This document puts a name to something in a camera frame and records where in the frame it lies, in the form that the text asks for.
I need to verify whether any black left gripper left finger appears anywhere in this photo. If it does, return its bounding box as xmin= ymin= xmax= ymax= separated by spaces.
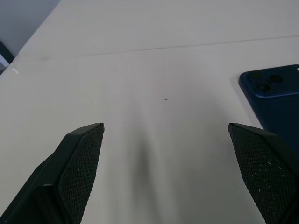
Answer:
xmin=0 ymin=122 xmax=105 ymax=224

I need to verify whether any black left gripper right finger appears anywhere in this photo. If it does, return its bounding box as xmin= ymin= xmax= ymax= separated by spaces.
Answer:
xmin=228 ymin=122 xmax=299 ymax=224

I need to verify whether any dark blue smartphone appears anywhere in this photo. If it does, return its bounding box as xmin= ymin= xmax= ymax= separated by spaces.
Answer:
xmin=238 ymin=64 xmax=299 ymax=150

